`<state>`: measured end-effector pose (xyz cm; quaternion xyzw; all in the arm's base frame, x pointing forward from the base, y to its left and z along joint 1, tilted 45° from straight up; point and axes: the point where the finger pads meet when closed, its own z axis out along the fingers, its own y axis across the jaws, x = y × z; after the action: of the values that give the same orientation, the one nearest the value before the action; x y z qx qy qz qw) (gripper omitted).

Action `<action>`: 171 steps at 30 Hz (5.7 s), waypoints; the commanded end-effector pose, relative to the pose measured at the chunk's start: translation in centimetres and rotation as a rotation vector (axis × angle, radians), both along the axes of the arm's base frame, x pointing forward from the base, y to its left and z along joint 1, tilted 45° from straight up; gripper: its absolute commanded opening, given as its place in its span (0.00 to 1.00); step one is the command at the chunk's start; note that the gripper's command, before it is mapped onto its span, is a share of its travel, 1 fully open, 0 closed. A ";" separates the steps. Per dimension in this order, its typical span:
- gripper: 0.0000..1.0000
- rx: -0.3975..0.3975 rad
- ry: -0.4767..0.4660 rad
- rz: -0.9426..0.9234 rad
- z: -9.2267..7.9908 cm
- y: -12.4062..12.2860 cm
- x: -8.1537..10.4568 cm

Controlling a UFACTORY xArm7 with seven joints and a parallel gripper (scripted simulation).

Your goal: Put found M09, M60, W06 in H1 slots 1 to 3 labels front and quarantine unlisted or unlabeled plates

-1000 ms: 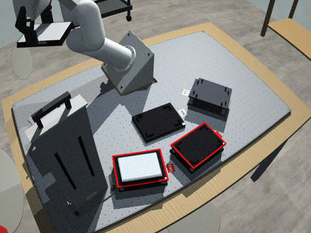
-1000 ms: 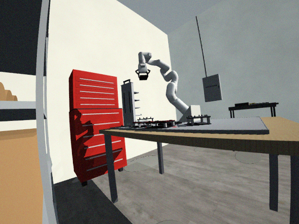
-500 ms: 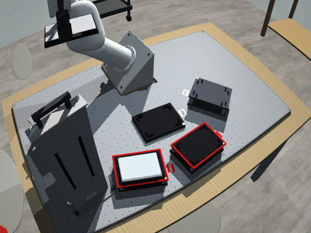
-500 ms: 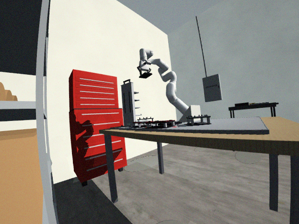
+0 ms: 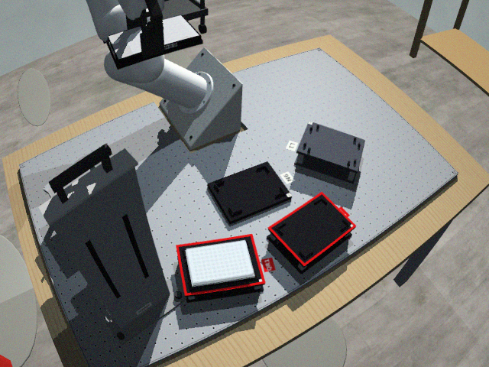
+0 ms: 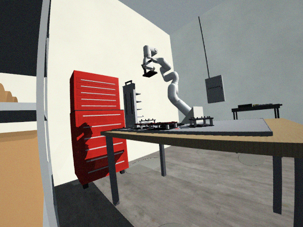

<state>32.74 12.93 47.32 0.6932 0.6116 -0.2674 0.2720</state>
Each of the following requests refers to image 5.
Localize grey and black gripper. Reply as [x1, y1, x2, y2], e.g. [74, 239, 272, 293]
[118, 0, 165, 58]

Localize black rectangular nest with red border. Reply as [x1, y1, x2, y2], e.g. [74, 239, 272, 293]
[267, 192, 356, 274]
[176, 234, 265, 303]

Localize dark grey rectangular nest with corner posts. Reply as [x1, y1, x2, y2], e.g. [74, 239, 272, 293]
[294, 121, 365, 184]

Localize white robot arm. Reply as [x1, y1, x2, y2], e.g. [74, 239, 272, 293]
[86, 0, 214, 115]

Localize white microplate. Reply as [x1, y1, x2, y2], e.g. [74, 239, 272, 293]
[185, 240, 255, 287]

